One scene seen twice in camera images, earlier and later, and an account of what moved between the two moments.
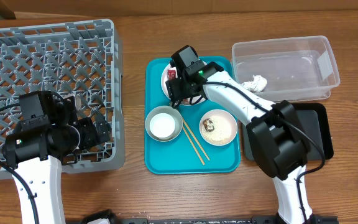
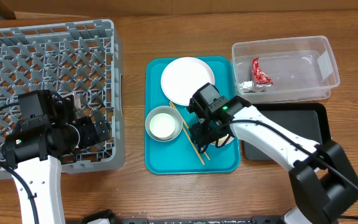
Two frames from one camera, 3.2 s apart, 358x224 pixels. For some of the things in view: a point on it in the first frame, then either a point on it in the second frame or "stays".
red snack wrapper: [171, 74] to [258, 76]
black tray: [314, 118] stays
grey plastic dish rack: [81, 58] stays
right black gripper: [174, 95] to [201, 142]
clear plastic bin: [297, 68] stays
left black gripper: [97, 134] stays
